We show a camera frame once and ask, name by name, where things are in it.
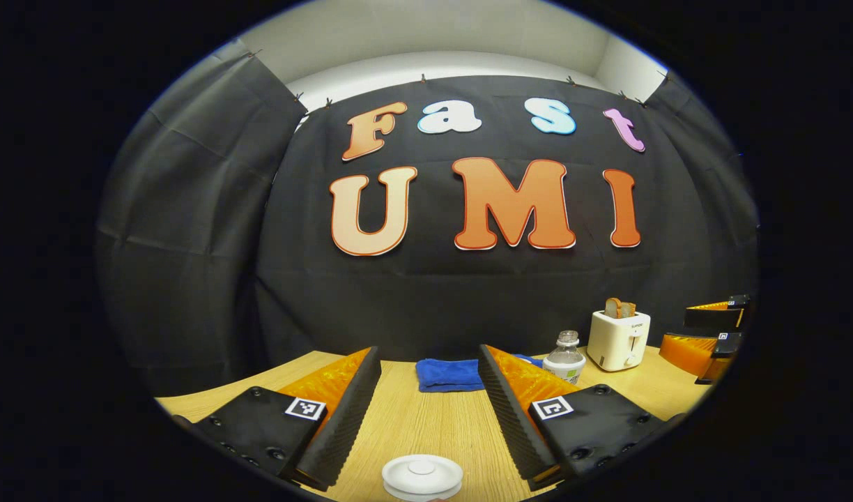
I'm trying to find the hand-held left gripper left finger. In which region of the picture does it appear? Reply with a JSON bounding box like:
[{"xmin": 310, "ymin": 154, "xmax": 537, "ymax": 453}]
[{"xmin": 190, "ymin": 347, "xmax": 383, "ymax": 491}]

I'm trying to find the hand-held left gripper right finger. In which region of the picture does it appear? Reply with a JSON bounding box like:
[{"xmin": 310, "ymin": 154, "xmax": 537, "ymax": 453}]
[{"xmin": 477, "ymin": 344, "xmax": 685, "ymax": 491}]

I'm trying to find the clear water bottle green label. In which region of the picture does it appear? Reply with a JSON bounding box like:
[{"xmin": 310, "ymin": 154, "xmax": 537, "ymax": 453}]
[{"xmin": 542, "ymin": 330, "xmax": 587, "ymax": 386}]

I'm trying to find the white teacup lid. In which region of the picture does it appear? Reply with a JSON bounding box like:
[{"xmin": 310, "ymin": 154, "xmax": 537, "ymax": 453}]
[{"xmin": 383, "ymin": 455, "xmax": 463, "ymax": 493}]

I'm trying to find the white teacup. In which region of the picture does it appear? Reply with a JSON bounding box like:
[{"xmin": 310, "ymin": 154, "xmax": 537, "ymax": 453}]
[{"xmin": 385, "ymin": 485, "xmax": 462, "ymax": 502}]

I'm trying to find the white toaster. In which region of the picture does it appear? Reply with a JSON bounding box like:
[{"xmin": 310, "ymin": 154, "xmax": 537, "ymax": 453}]
[{"xmin": 587, "ymin": 310, "xmax": 652, "ymax": 372}]

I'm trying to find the blue towel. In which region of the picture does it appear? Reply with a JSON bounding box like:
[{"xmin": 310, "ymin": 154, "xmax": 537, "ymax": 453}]
[{"xmin": 416, "ymin": 354, "xmax": 544, "ymax": 393}]

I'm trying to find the black backdrop cloth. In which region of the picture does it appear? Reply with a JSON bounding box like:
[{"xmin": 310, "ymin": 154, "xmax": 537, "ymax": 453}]
[{"xmin": 95, "ymin": 45, "xmax": 760, "ymax": 395}]

